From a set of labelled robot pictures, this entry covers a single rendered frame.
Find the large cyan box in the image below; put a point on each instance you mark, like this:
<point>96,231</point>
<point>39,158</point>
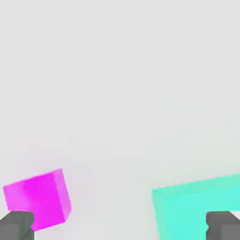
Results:
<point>180,206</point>

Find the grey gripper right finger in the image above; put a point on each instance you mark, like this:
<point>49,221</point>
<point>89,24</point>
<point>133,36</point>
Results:
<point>223,226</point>

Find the small magenta cube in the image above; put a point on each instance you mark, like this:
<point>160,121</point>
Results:
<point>43,198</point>

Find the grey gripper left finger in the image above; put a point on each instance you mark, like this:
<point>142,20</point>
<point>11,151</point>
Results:
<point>15,226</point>

